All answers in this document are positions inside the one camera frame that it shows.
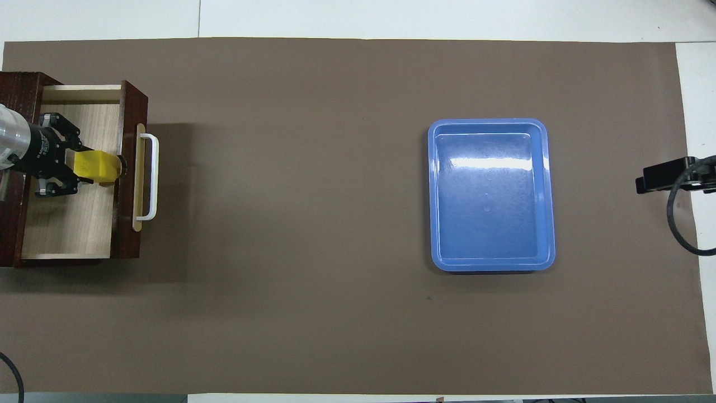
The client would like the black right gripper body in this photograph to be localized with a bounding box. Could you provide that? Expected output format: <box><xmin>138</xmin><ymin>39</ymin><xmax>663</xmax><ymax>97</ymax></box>
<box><xmin>693</xmin><ymin>156</ymin><xmax>716</xmax><ymax>194</ymax></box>

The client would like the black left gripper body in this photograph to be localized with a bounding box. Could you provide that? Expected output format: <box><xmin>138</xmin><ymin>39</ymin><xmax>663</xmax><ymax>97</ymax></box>
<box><xmin>11</xmin><ymin>125</ymin><xmax>68</xmax><ymax>180</ymax></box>

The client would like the wooden drawer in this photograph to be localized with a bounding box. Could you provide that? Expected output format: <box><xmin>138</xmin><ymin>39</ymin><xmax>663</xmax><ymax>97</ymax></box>
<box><xmin>20</xmin><ymin>80</ymin><xmax>160</xmax><ymax>260</ymax></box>

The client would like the yellow block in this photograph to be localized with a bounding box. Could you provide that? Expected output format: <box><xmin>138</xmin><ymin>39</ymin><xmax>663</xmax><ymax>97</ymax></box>
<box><xmin>74</xmin><ymin>150</ymin><xmax>123</xmax><ymax>185</ymax></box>

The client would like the white drawer handle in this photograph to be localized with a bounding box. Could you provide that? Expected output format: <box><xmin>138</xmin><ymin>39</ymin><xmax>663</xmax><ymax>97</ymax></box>
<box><xmin>136</xmin><ymin>133</ymin><xmax>160</xmax><ymax>221</ymax></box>

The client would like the dark wooden cabinet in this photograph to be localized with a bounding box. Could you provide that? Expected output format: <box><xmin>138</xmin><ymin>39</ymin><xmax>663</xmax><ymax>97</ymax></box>
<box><xmin>0</xmin><ymin>72</ymin><xmax>46</xmax><ymax>268</ymax></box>

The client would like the blue plastic tray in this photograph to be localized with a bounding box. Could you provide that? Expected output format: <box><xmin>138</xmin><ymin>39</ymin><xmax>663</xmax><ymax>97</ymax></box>
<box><xmin>428</xmin><ymin>118</ymin><xmax>557</xmax><ymax>273</ymax></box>

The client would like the brown table mat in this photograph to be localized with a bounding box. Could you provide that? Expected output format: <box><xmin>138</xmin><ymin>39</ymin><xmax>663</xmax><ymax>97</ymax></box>
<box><xmin>0</xmin><ymin>37</ymin><xmax>714</xmax><ymax>395</ymax></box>

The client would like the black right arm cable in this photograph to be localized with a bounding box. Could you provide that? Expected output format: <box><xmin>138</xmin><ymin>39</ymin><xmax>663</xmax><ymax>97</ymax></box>
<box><xmin>666</xmin><ymin>157</ymin><xmax>716</xmax><ymax>257</ymax></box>

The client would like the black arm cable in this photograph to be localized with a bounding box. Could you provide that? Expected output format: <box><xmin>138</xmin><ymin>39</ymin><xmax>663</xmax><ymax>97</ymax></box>
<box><xmin>0</xmin><ymin>353</ymin><xmax>24</xmax><ymax>403</ymax></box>
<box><xmin>666</xmin><ymin>157</ymin><xmax>716</xmax><ymax>257</ymax></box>

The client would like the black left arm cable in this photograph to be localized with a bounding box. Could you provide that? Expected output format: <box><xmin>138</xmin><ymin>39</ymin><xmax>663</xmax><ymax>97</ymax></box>
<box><xmin>0</xmin><ymin>353</ymin><xmax>24</xmax><ymax>403</ymax></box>

